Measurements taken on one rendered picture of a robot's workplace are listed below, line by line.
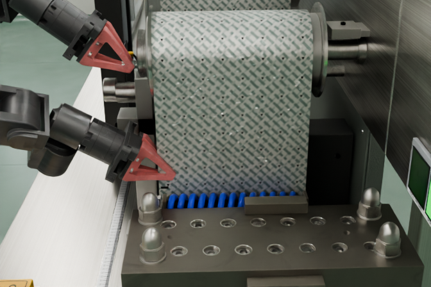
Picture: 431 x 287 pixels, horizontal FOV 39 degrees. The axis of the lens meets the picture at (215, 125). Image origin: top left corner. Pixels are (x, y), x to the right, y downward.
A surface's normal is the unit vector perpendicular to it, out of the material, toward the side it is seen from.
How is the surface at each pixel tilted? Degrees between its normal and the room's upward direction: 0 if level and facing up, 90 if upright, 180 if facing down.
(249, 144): 90
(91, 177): 0
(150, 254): 90
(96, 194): 0
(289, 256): 0
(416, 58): 90
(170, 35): 51
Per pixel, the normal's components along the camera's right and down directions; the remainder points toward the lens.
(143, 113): 0.03, 0.40
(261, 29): 0.01, -0.35
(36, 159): 0.19, 0.77
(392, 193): -0.01, -0.92
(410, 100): -1.00, 0.02
